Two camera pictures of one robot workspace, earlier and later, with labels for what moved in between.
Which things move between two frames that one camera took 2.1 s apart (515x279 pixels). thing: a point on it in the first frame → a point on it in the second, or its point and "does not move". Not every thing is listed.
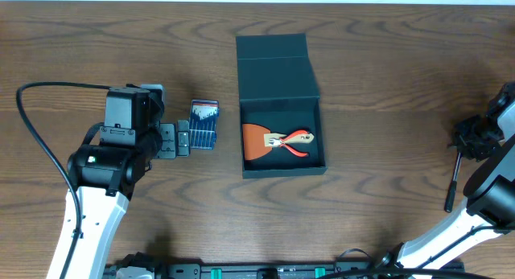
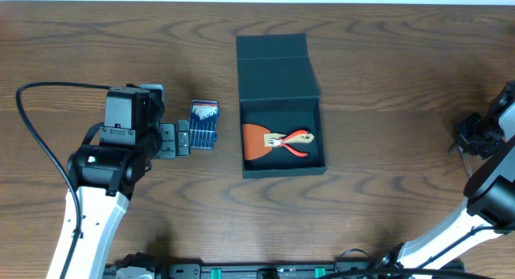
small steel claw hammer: x=452 y=186 → x=466 y=162
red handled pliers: x=279 y=141 does not move
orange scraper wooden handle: x=256 y=141 does not move
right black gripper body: x=479 y=136 does not move
